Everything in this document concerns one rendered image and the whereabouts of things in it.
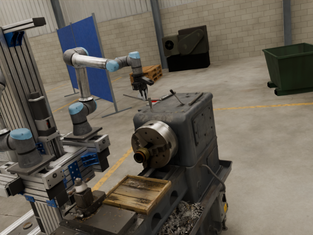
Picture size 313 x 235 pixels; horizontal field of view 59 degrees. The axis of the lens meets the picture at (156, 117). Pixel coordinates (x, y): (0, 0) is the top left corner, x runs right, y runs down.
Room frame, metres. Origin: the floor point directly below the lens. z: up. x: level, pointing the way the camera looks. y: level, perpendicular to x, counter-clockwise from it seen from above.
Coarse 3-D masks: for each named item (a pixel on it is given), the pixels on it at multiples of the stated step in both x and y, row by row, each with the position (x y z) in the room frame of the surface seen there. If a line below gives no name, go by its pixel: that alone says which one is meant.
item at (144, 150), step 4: (140, 148) 1.66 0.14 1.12; (144, 148) 1.65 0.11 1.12; (136, 152) 1.62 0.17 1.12; (140, 152) 1.61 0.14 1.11; (144, 152) 1.62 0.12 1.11; (148, 152) 1.64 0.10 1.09; (136, 156) 1.65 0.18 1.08; (140, 156) 1.60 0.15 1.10; (144, 156) 1.61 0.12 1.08; (148, 156) 1.64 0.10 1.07; (136, 160) 1.62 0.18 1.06; (140, 160) 1.63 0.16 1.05; (144, 160) 1.62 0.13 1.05
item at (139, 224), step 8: (64, 224) 1.29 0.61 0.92; (136, 224) 1.18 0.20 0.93; (144, 224) 1.20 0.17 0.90; (56, 232) 1.26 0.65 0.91; (64, 232) 1.25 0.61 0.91; (72, 232) 1.24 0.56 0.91; (80, 232) 1.22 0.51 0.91; (88, 232) 1.19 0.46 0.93; (128, 232) 1.13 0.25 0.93; (136, 232) 1.14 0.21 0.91
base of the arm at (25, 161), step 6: (30, 150) 1.65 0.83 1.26; (36, 150) 1.69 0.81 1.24; (18, 156) 1.65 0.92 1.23; (24, 156) 1.63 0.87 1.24; (30, 156) 1.64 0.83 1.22; (36, 156) 1.66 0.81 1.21; (18, 162) 1.65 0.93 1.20; (24, 162) 1.62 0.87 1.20; (30, 162) 1.63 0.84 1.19; (36, 162) 1.64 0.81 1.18
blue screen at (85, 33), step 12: (72, 24) 8.23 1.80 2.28; (84, 24) 7.26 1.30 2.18; (96, 24) 6.56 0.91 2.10; (60, 36) 9.92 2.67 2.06; (72, 36) 8.53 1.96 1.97; (84, 36) 7.48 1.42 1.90; (96, 36) 6.66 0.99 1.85; (72, 48) 8.88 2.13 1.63; (96, 48) 6.85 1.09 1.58; (72, 72) 9.67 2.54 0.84; (96, 72) 7.26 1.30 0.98; (108, 72) 6.56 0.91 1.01; (72, 84) 10.15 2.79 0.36; (96, 84) 7.51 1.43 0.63; (108, 84) 6.67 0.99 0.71; (96, 96) 7.76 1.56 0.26; (108, 96) 6.86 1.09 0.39
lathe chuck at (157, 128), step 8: (144, 128) 1.74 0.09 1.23; (152, 128) 1.70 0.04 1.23; (160, 128) 1.72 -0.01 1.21; (144, 136) 1.74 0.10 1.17; (152, 136) 1.71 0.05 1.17; (160, 136) 1.67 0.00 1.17; (168, 136) 1.69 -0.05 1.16; (160, 144) 1.68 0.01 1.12; (160, 152) 1.69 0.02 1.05; (168, 152) 1.65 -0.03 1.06; (152, 160) 1.73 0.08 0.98; (160, 160) 1.69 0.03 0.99; (168, 160) 1.66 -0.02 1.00
